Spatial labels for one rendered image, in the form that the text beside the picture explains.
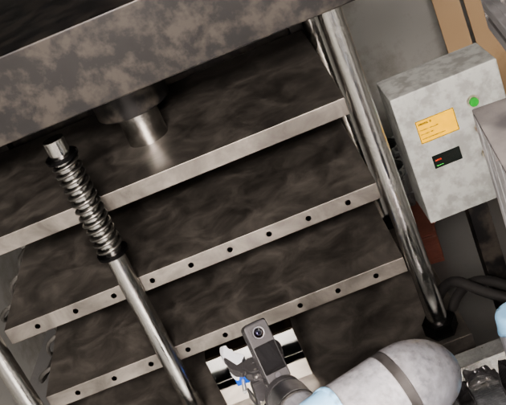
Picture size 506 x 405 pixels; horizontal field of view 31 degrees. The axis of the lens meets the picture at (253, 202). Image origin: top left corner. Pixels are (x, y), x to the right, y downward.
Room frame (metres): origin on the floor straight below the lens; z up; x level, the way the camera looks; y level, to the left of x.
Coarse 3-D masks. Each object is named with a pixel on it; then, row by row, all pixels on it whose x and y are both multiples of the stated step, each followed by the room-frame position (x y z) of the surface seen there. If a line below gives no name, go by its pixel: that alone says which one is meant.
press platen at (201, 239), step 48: (288, 144) 2.64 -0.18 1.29; (336, 144) 2.50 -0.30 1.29; (192, 192) 2.60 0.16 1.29; (240, 192) 2.45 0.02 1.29; (288, 192) 2.32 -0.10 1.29; (336, 192) 2.20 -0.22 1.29; (48, 240) 2.70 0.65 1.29; (144, 240) 2.41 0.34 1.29; (192, 240) 2.29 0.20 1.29; (240, 240) 2.19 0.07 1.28; (48, 288) 2.37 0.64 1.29; (96, 288) 2.25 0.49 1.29; (144, 288) 2.21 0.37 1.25
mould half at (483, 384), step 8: (480, 360) 1.85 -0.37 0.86; (488, 360) 1.84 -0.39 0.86; (496, 360) 1.82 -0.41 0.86; (464, 368) 1.85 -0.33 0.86; (472, 368) 1.83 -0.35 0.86; (496, 368) 1.80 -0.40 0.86; (480, 376) 1.71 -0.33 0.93; (488, 376) 1.70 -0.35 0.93; (472, 384) 1.69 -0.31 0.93; (480, 384) 1.68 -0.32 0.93; (488, 384) 1.67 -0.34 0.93; (496, 384) 1.66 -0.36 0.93; (472, 392) 1.67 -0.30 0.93; (480, 392) 1.66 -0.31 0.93; (488, 392) 1.65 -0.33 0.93; (496, 392) 1.65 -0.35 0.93; (480, 400) 1.64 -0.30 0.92; (488, 400) 1.64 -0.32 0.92; (496, 400) 1.63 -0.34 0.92; (504, 400) 1.62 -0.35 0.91
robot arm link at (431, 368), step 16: (384, 352) 0.97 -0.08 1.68; (400, 352) 0.95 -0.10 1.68; (416, 352) 0.95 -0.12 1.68; (432, 352) 0.95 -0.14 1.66; (448, 352) 0.98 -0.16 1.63; (400, 368) 0.93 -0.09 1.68; (416, 368) 0.92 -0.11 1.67; (432, 368) 0.93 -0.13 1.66; (448, 368) 0.94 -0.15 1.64; (416, 384) 0.91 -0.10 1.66; (432, 384) 0.91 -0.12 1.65; (448, 384) 0.92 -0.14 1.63; (432, 400) 0.90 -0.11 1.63; (448, 400) 0.92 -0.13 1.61
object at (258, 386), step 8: (248, 360) 1.39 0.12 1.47; (248, 368) 1.36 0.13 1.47; (256, 368) 1.35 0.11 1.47; (248, 376) 1.35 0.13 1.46; (256, 376) 1.34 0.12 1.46; (280, 376) 1.30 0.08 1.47; (288, 376) 1.30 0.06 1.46; (256, 384) 1.34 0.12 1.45; (264, 384) 1.33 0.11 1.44; (272, 384) 1.29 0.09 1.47; (248, 392) 1.38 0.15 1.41; (256, 392) 1.34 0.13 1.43; (264, 392) 1.34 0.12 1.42; (256, 400) 1.34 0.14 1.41; (264, 400) 1.34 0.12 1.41
